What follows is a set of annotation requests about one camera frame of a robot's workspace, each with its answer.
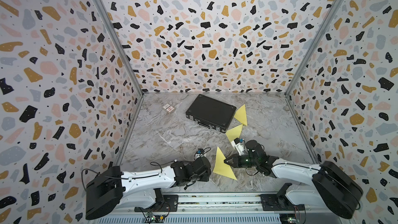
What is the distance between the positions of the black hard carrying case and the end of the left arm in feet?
1.14

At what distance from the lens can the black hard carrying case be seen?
3.27 feet

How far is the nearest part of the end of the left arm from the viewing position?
58 centimetres
